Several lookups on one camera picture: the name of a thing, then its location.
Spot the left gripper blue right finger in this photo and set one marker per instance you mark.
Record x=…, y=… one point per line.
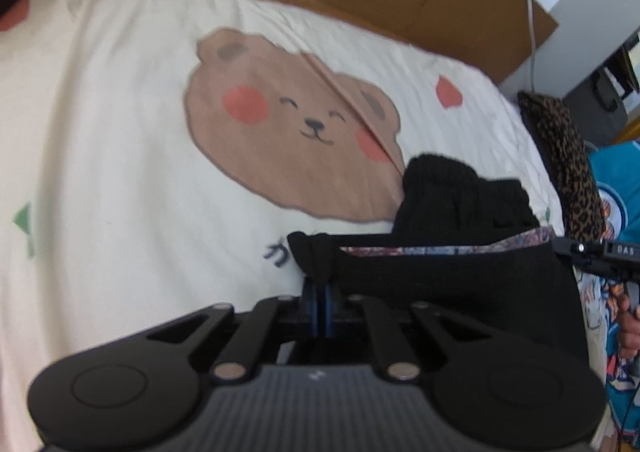
x=333, y=309

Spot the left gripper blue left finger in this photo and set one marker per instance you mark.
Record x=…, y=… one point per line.
x=310, y=301

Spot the black shorts with bear pattern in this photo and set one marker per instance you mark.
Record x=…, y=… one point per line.
x=463, y=243

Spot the person's right hand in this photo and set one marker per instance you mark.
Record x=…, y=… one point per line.
x=628, y=335

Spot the teal printed blanket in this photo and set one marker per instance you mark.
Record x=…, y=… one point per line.
x=616, y=170

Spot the leopard print folded garment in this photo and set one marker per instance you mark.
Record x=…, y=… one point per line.
x=565, y=158

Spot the cream bear print bedsheet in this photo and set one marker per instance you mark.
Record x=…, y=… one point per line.
x=155, y=156

